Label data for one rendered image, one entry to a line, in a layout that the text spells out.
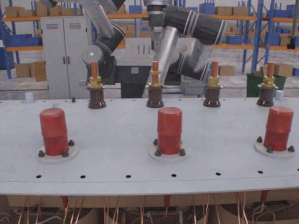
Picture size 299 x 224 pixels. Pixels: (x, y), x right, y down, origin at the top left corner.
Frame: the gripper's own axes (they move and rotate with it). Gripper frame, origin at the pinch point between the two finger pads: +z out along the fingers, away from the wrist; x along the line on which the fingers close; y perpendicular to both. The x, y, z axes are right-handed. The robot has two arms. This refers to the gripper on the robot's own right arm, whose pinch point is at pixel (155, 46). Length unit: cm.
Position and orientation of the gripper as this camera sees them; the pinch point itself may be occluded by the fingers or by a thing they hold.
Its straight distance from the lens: 110.7
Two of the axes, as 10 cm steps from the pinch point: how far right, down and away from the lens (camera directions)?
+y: -9.9, 0.3, -0.9
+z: 0.0, 9.4, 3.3
